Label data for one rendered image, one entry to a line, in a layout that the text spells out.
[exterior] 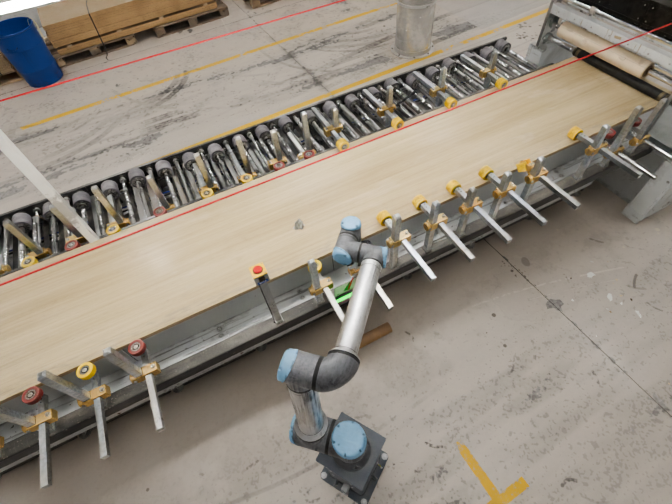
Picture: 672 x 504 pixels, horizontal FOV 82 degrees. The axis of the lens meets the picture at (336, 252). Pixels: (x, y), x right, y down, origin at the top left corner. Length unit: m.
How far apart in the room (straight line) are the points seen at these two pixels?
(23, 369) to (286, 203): 1.62
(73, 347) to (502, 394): 2.55
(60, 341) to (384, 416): 1.92
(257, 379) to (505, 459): 1.66
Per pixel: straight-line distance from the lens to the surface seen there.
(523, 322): 3.20
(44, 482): 2.33
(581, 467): 2.99
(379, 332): 2.86
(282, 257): 2.24
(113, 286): 2.52
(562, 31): 4.12
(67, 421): 2.53
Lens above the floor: 2.69
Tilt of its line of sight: 54 degrees down
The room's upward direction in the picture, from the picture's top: 7 degrees counter-clockwise
